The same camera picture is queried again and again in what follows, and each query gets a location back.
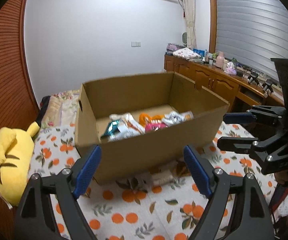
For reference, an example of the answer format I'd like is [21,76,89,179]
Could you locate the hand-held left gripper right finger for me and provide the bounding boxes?
[183,145,275,240]

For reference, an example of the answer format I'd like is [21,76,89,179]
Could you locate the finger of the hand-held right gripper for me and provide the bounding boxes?
[217,126,288,175]
[223,105,288,127]

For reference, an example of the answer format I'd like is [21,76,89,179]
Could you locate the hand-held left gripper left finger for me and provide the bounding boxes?
[14,145,102,240]

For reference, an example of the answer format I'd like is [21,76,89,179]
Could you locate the teal snack packet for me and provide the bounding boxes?
[100,119,121,138]

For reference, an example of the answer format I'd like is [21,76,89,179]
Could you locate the brown cardboard box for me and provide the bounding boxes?
[74,72,231,186]

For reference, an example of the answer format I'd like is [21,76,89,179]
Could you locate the white packet with blue print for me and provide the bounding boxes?
[108,126,145,142]

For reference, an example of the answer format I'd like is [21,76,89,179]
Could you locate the silver packet with orange label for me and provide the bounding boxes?
[163,110,195,126]

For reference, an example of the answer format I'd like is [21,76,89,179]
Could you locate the magenta snack packet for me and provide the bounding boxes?
[144,121,168,133]

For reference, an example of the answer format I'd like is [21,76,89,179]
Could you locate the silver snack packet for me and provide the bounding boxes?
[109,113,136,128]

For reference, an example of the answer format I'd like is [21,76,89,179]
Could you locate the orange snack packet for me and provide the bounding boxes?
[137,112,165,126]

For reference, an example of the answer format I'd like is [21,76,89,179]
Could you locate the brown snack packet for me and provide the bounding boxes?
[174,160,191,180]

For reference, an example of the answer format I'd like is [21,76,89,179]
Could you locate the black clamp on cabinet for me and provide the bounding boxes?
[262,79,276,93]
[247,73,259,85]

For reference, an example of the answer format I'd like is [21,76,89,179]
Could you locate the wooden cabinet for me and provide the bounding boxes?
[163,53,284,113]

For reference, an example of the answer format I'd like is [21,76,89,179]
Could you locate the pink tissue pack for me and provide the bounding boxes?
[223,61,237,76]

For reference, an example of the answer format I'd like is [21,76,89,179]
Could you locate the pink bottle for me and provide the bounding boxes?
[215,51,225,68]

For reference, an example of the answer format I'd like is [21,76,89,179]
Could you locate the orange fruit print blanket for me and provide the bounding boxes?
[29,122,288,240]

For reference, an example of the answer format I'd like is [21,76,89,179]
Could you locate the grey window blind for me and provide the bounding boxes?
[214,0,288,81]

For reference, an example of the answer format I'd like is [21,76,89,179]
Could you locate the yellow plush toy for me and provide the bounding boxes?
[0,121,41,207]

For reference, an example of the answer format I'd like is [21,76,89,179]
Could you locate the folded floral cloth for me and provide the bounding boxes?
[172,48,202,61]

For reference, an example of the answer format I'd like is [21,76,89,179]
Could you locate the folded purple cloth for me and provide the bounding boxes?
[166,42,187,52]

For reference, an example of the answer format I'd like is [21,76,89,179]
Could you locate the floral curtain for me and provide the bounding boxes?
[179,0,197,50]

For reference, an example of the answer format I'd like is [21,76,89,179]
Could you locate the wooden louvered wardrobe door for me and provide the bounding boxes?
[0,0,41,240]

